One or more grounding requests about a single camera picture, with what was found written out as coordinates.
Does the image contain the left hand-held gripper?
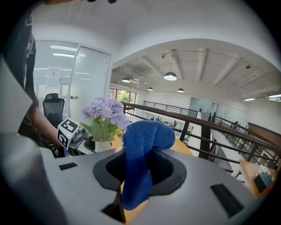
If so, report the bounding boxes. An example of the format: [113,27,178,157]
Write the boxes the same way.
[57,118,97,155]

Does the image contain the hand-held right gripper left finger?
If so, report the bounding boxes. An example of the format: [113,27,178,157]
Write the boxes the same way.
[41,146,126,225]

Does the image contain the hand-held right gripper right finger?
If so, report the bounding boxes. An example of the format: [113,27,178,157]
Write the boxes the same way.
[133,149,266,225]

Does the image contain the white vase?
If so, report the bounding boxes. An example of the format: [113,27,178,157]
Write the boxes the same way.
[96,140,112,152]

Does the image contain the purple flower bouquet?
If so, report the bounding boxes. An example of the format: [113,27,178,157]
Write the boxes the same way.
[80,97,131,143]

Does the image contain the blue cloth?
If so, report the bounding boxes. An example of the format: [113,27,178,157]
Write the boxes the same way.
[122,120,176,211]

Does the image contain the person's left forearm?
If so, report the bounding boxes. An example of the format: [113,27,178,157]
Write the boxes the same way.
[30,105,63,147]

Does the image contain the black mesh office chair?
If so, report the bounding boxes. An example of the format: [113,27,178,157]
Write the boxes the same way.
[42,93,65,128]

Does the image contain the dark staircase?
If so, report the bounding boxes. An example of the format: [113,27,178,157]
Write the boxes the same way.
[198,126,213,160]

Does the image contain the wooden side table white legs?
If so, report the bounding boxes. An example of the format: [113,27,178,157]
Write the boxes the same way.
[231,159,277,198]

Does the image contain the black-framed window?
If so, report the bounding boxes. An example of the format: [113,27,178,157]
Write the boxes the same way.
[109,87,137,123]

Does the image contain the frosted glass door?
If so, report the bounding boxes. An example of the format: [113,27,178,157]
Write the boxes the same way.
[69,45,111,123]

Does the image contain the teal tissue box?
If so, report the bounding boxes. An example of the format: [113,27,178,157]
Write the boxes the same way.
[253,172,273,194]

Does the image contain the black railing with wooden handrail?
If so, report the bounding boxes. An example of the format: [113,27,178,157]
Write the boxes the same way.
[121,101,281,174]

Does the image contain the white paper notice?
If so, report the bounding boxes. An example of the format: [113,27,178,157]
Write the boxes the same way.
[46,66,62,87]

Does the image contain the striped glass partition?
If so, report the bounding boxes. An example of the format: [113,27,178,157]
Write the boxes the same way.
[32,40,79,123]

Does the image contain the black metal railing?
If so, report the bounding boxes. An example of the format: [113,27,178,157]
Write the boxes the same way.
[143,100,199,118]

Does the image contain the person's black shirt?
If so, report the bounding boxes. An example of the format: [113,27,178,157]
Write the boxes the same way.
[1,13,46,148]

